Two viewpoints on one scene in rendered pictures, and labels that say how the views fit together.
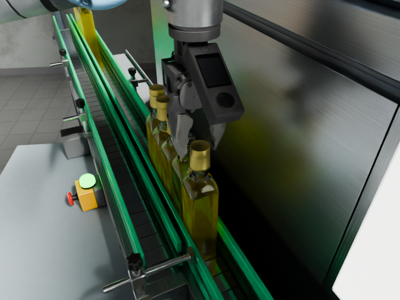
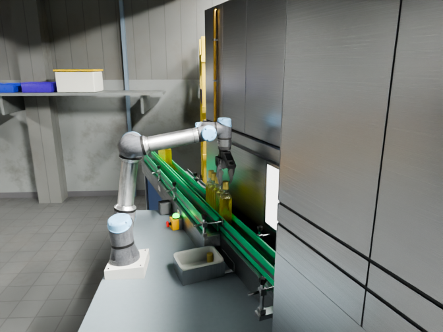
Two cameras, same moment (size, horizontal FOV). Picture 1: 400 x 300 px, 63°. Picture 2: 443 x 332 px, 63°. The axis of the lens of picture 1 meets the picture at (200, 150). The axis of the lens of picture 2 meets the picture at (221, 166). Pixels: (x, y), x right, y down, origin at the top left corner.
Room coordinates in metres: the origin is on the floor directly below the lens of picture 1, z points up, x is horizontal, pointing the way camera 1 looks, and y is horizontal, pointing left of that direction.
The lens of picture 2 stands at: (-1.44, -0.05, 1.77)
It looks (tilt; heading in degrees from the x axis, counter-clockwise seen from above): 16 degrees down; 2
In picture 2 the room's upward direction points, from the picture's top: straight up
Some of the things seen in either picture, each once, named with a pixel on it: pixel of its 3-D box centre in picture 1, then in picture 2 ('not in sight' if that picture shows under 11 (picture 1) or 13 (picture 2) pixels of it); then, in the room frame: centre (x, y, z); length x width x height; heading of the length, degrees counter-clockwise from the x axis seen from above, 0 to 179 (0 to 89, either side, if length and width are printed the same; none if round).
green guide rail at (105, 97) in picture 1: (96, 80); (175, 180); (1.18, 0.41, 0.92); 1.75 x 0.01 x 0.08; 25
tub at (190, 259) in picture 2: not in sight; (198, 263); (0.18, 0.13, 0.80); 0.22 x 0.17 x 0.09; 115
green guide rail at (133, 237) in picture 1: (77, 83); (166, 181); (1.15, 0.47, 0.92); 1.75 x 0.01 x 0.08; 25
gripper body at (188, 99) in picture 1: (192, 64); (223, 157); (0.46, 0.01, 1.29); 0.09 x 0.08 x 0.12; 24
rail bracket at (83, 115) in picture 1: (76, 120); (171, 192); (0.85, 0.38, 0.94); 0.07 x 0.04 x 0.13; 115
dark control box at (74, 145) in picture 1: (75, 142); (165, 207); (0.95, 0.45, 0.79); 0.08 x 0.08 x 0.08; 25
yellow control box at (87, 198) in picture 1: (90, 193); (175, 222); (0.69, 0.33, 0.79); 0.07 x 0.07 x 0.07; 25
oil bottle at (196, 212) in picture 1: (200, 215); (225, 211); (0.43, 0.00, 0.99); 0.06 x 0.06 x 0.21; 24
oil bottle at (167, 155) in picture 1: (178, 179); (217, 203); (0.54, 0.05, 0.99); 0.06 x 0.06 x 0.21; 25
